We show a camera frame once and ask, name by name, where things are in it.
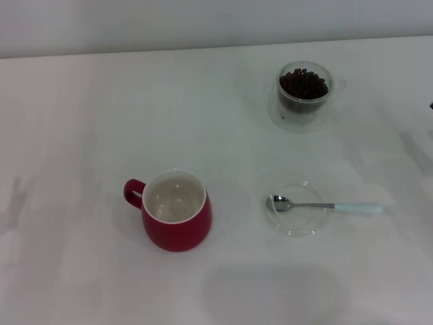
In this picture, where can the pile of coffee beans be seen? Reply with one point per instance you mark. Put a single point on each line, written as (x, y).
(304, 84)

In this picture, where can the clear double-walled glass cup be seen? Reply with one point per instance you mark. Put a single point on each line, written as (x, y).
(301, 126)

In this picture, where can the red ceramic mug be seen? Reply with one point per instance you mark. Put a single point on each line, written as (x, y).
(179, 233)

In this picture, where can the clear glass saucer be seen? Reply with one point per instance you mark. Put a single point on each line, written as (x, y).
(297, 224)

